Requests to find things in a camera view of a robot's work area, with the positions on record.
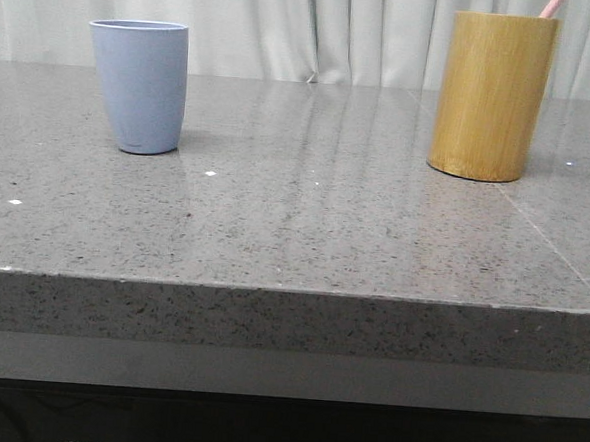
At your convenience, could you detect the white curtain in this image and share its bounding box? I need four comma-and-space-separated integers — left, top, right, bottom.
0, 0, 590, 102

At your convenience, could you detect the pink chopstick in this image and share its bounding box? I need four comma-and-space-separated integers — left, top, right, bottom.
539, 0, 565, 19

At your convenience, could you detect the blue plastic cup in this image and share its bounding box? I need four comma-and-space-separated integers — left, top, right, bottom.
89, 19, 189, 155

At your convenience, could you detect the bamboo cylindrical holder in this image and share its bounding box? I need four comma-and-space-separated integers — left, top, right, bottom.
427, 11, 560, 183

